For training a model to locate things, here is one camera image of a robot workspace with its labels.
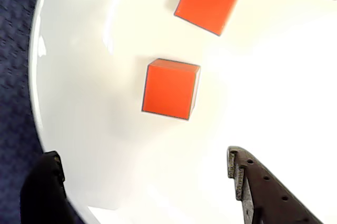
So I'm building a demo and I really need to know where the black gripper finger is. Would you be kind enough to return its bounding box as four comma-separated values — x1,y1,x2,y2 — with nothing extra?
226,145,325,224
19,151,89,224

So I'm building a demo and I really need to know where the red cube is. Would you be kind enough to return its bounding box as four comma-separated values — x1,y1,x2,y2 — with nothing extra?
141,58,202,122
173,0,242,37

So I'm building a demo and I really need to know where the white round plate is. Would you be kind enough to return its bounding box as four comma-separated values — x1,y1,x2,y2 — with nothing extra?
27,0,337,224

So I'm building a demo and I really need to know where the blue woven cloth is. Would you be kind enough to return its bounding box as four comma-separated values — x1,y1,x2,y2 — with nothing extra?
0,0,52,224

